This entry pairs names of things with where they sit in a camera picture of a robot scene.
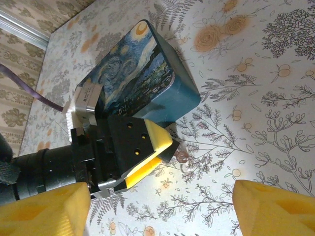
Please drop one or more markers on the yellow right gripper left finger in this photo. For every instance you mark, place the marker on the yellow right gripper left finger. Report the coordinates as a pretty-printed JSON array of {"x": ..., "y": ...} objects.
[{"x": 41, "y": 214}]

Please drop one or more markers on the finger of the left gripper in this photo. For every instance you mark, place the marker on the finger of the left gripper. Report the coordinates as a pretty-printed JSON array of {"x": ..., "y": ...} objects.
[
  {"x": 133, "y": 142},
  {"x": 140, "y": 174}
]

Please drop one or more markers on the aluminium frame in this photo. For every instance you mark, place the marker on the aluminium frame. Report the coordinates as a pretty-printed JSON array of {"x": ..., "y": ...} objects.
[{"x": 22, "y": 29}]

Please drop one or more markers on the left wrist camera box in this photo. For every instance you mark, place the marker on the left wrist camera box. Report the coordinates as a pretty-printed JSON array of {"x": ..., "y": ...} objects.
[{"x": 86, "y": 103}]

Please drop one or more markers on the starry night tin box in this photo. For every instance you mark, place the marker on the starry night tin box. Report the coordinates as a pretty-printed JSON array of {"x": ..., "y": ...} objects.
[{"x": 137, "y": 61}]

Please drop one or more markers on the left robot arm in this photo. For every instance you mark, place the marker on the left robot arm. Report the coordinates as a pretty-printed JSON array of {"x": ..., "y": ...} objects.
[{"x": 37, "y": 167}]

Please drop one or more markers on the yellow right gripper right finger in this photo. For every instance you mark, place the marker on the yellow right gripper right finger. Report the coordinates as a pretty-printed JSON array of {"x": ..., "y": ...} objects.
[{"x": 278, "y": 214}]

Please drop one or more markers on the floral patterned table mat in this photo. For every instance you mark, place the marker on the floral patterned table mat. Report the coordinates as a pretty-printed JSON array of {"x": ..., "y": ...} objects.
[{"x": 246, "y": 123}]

